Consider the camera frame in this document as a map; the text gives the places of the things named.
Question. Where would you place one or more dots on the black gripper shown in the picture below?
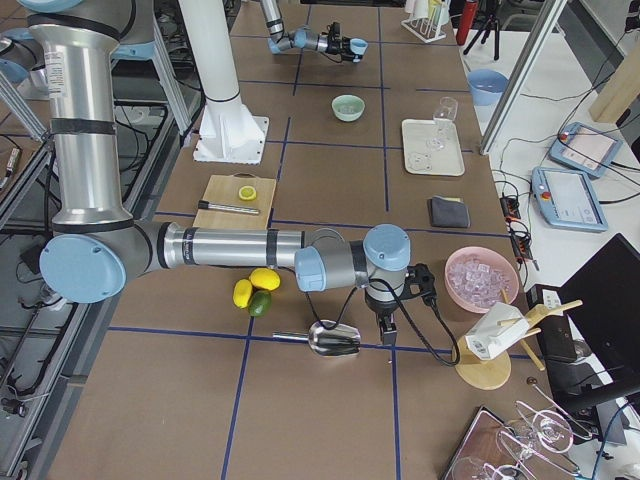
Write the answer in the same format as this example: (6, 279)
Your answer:
(336, 46)
(382, 310)

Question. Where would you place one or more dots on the light blue plastic cup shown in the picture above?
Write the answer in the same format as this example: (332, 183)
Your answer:
(357, 49)

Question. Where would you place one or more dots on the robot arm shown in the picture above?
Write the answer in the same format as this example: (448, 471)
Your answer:
(98, 247)
(281, 40)

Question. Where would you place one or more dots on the silver metal ice scoop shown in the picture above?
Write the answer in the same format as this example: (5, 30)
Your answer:
(327, 338)

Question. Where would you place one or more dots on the mint green bowl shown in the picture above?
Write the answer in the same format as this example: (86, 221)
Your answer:
(347, 107)

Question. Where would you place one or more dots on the pink bowl of ice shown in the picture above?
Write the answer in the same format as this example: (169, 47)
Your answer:
(476, 278)

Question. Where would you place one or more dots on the blue bowl with fork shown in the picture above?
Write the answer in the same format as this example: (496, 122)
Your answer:
(486, 86)

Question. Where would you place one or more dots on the round wooden stand base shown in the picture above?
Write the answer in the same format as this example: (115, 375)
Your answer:
(485, 375)

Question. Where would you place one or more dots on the dark grey folded cloth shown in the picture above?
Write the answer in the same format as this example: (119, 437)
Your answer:
(448, 213)

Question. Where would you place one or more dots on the yellow lemon back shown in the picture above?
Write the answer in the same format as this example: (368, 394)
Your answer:
(265, 279)

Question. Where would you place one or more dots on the yellow lemon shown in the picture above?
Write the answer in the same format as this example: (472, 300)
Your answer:
(242, 293)
(265, 279)

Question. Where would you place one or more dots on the green lime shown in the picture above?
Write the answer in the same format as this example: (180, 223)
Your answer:
(260, 303)

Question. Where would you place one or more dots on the clear wine glass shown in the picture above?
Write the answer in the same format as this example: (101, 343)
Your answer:
(443, 117)

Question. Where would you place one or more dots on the red bottle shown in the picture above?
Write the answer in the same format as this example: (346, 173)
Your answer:
(466, 20)

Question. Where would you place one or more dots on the cream serving tray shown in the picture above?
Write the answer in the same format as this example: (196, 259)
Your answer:
(420, 160)

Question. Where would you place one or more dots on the yellow lemon front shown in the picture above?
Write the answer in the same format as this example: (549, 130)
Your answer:
(242, 293)

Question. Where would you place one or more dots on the black tripod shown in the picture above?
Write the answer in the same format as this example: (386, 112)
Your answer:
(491, 26)

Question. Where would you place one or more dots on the lemon half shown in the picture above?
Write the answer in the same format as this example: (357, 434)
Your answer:
(247, 193)

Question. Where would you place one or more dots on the near blue teach pendant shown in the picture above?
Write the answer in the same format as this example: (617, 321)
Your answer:
(566, 199)

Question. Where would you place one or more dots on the blue teach pendant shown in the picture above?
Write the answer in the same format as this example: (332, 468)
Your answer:
(566, 199)
(583, 148)

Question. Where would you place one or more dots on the far blue teach pendant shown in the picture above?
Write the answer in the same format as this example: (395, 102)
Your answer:
(583, 148)

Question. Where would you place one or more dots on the wooden block upright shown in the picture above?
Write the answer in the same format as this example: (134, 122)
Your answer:
(620, 91)

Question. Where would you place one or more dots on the white wire cup rack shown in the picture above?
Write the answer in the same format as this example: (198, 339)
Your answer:
(426, 19)

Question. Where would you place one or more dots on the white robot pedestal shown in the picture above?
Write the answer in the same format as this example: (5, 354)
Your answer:
(228, 132)

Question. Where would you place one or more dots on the black handled knife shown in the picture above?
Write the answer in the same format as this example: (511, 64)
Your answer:
(207, 205)

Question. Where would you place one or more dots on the aluminium frame post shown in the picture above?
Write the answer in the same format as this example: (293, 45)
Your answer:
(541, 30)

